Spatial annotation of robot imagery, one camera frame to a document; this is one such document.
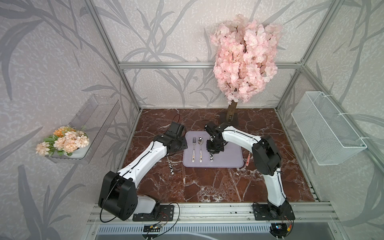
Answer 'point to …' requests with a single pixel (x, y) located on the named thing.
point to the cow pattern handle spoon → (211, 157)
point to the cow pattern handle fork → (172, 172)
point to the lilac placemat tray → (196, 155)
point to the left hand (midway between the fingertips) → (184, 144)
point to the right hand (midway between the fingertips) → (209, 151)
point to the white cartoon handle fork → (194, 142)
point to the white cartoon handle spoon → (200, 141)
